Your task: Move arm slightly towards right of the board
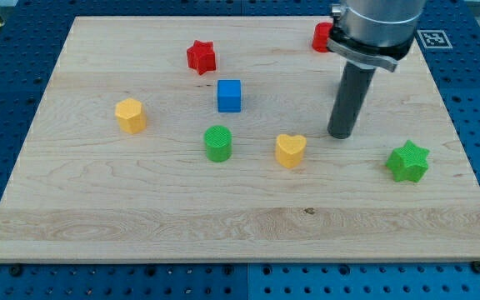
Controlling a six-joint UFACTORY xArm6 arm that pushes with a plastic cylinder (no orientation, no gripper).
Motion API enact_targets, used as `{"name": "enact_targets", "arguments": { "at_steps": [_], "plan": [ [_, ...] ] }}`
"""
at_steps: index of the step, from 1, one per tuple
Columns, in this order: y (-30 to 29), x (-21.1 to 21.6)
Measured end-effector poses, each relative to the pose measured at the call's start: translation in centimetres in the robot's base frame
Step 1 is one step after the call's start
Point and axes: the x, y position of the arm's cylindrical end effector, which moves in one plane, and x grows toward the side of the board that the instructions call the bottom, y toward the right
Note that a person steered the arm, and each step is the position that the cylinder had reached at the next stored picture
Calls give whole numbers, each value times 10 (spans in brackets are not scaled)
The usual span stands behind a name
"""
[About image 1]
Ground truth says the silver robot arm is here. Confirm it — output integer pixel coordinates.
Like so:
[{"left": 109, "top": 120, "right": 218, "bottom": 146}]
[{"left": 327, "top": 0, "right": 425, "bottom": 72}]

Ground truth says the wooden board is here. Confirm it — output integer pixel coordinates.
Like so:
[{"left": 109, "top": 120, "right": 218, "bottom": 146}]
[{"left": 0, "top": 17, "right": 480, "bottom": 264}]

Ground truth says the green cylinder block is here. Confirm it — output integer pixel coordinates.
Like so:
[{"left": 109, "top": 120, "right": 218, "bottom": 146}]
[{"left": 203, "top": 125, "right": 233, "bottom": 163}]

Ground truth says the yellow heart block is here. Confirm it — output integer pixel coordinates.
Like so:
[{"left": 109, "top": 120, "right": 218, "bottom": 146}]
[{"left": 275, "top": 134, "right": 307, "bottom": 168}]

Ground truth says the blue cube block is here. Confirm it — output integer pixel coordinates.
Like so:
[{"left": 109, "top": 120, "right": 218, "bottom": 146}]
[{"left": 217, "top": 79, "right": 242, "bottom": 113}]

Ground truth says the red star block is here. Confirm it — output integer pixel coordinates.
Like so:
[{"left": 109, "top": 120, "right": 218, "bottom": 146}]
[{"left": 187, "top": 40, "right": 217, "bottom": 75}]

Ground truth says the yellow hexagon block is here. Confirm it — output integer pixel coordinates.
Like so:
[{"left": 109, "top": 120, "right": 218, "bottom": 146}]
[{"left": 115, "top": 98, "right": 147, "bottom": 134}]

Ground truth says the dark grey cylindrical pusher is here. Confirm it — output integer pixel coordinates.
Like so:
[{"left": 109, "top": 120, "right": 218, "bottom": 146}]
[{"left": 327, "top": 62, "right": 375, "bottom": 139}]

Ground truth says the red cylinder block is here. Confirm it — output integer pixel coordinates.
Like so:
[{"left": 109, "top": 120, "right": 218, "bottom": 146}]
[{"left": 312, "top": 22, "right": 333, "bottom": 53}]

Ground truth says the green star block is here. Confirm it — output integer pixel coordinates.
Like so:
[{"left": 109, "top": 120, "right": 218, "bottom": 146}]
[{"left": 385, "top": 140, "right": 430, "bottom": 183}]

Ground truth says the white fiducial marker tag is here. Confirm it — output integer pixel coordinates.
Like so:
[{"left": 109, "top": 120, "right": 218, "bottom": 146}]
[{"left": 417, "top": 29, "right": 453, "bottom": 49}]

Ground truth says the black bolt left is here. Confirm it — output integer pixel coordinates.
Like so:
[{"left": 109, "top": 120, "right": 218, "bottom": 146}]
[{"left": 8, "top": 264, "right": 23, "bottom": 278}]

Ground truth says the black bolt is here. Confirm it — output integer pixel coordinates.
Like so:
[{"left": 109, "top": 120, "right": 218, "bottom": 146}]
[
  {"left": 8, "top": 264, "right": 23, "bottom": 278},
  {"left": 470, "top": 261, "right": 480, "bottom": 274}
]

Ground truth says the black bolt right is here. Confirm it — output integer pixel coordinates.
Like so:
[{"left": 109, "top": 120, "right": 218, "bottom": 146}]
[{"left": 470, "top": 261, "right": 480, "bottom": 274}]

